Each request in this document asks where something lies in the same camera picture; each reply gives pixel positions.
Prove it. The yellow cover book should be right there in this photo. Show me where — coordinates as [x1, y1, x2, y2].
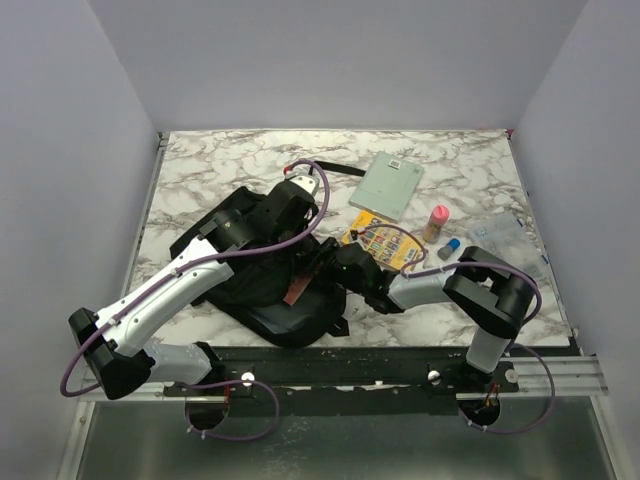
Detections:
[341, 210, 428, 271]

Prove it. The black student backpack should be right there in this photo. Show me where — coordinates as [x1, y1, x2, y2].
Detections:
[169, 188, 350, 348]

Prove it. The pale green notebook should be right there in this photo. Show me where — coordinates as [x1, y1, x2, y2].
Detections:
[349, 152, 424, 222]

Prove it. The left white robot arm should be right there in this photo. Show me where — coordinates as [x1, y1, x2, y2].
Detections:
[69, 174, 330, 400]

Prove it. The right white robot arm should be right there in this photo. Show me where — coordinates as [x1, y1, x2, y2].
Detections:
[319, 243, 542, 392]

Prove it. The pink cap glue bottle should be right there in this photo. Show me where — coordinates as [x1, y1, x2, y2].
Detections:
[423, 205, 450, 244]

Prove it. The blue cap grey tube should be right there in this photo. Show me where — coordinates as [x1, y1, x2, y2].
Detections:
[437, 238, 461, 260]

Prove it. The clear plastic pencil case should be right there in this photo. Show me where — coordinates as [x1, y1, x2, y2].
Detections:
[467, 212, 548, 281]

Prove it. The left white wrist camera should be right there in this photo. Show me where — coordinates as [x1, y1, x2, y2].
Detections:
[285, 172, 320, 197]

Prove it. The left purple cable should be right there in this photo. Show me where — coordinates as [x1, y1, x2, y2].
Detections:
[59, 158, 331, 399]

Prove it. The aluminium table edge rail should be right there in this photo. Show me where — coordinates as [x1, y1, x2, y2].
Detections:
[117, 132, 171, 302]

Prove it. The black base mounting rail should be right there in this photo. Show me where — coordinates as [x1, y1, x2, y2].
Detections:
[163, 347, 519, 417]

